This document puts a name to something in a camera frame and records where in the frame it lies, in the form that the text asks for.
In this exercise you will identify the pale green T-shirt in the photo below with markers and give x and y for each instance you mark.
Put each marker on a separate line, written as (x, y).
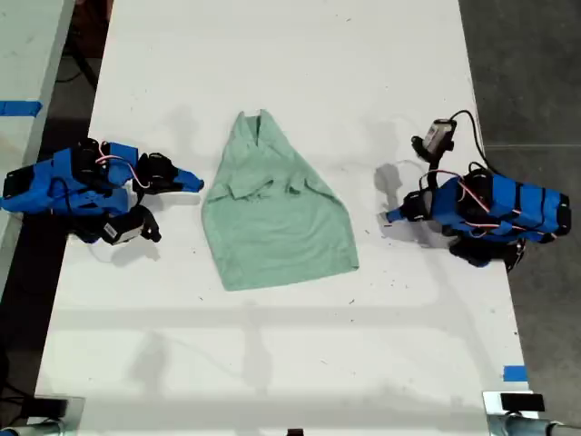
(277, 227)

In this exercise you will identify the blue and black robot arm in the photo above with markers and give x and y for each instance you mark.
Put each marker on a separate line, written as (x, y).
(68, 186)
(508, 204)

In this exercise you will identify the long blue tape strip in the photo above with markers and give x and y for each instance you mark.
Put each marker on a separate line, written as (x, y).
(20, 108)

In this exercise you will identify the black and grey camera box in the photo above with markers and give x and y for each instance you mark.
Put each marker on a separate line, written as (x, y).
(438, 136)

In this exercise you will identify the short black camera stalk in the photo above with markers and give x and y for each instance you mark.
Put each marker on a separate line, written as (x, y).
(138, 200)
(435, 170)

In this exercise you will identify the pale side table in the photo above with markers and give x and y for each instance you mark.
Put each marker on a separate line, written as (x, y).
(27, 54)

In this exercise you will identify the black camera box with label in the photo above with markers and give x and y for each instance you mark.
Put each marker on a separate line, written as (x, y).
(127, 227)

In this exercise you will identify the moving blue-taped gripper jaw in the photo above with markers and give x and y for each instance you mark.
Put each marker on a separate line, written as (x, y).
(188, 186)
(396, 220)

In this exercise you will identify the metal table clamp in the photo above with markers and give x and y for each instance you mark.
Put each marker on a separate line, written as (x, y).
(492, 415)
(75, 415)

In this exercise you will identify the fixed blue-taped gripper jaw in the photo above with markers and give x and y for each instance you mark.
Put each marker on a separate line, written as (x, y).
(397, 211)
(188, 177)

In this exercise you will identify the short blue tape strip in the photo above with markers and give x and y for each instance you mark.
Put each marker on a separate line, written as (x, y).
(515, 373)

